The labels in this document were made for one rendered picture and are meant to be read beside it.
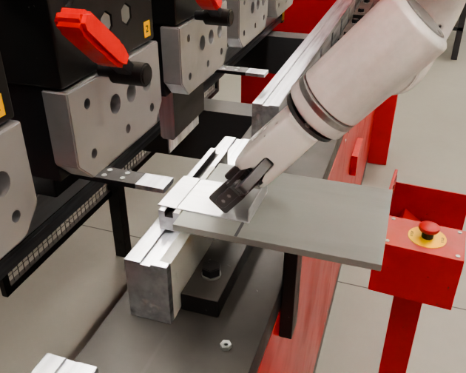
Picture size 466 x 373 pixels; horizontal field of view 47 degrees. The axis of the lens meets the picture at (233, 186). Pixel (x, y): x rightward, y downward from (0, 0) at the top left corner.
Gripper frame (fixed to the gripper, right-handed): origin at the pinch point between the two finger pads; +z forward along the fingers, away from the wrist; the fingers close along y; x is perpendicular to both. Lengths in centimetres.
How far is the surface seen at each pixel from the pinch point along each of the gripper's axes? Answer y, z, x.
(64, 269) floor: -82, 143, -9
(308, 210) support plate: -1.1, -4.8, 9.3
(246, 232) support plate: 6.3, -0.7, 4.6
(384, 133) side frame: -216, 54, 65
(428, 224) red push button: -33.2, -2.3, 35.5
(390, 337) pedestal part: -35, 24, 55
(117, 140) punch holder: 22.8, -10.8, -12.9
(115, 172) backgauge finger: -1.6, 13.9, -13.3
